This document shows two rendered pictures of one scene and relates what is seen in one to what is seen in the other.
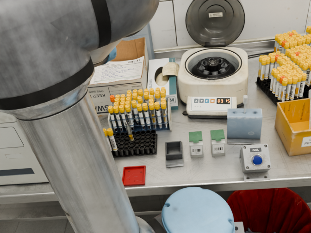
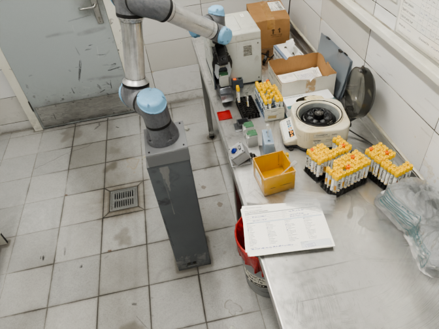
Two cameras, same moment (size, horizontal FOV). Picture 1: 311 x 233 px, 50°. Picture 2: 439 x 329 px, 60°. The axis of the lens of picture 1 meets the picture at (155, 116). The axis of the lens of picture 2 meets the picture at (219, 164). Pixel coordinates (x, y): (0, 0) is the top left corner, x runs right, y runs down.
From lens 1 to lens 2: 1.49 m
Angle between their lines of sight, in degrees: 55
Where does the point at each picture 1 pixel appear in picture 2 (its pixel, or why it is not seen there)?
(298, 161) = (249, 179)
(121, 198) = (130, 61)
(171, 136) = (259, 123)
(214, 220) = (147, 100)
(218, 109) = (284, 134)
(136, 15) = (134, 10)
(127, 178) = (222, 113)
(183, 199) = (155, 91)
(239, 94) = (298, 138)
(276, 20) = (406, 138)
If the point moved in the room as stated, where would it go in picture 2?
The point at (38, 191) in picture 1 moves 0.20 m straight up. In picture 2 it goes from (208, 88) to (204, 55)
